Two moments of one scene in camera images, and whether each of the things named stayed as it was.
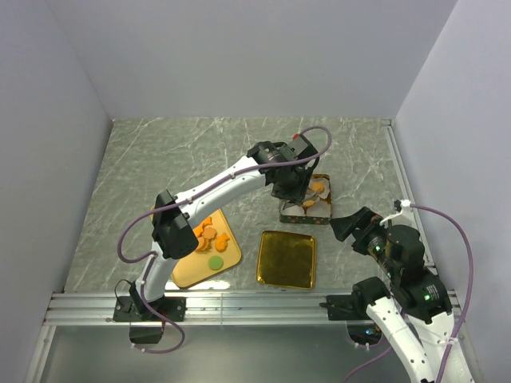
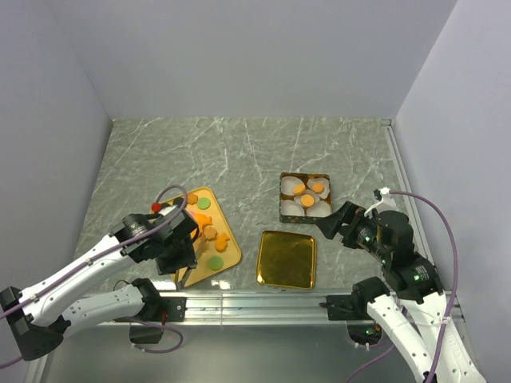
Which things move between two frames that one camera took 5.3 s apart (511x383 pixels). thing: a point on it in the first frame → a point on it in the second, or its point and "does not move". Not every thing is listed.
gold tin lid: (286, 259) does not move
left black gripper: (296, 195) → (186, 258)
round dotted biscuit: (204, 244) does not move
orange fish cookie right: (221, 243) does not move
